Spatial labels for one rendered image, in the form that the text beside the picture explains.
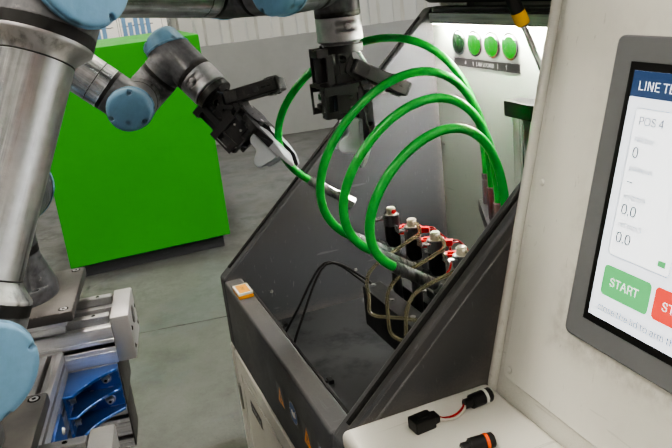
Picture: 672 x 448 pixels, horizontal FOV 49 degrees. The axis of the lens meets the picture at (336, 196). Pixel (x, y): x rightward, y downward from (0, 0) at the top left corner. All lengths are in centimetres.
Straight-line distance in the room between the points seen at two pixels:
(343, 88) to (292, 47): 647
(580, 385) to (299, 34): 692
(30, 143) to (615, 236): 63
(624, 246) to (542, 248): 14
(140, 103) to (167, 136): 313
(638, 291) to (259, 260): 94
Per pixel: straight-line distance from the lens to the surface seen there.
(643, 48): 85
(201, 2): 115
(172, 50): 143
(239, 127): 137
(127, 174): 444
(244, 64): 762
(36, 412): 108
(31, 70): 83
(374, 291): 137
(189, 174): 448
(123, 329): 143
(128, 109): 130
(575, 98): 93
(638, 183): 84
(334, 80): 121
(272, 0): 110
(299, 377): 119
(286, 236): 160
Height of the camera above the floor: 154
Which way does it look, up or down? 17 degrees down
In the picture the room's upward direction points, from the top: 7 degrees counter-clockwise
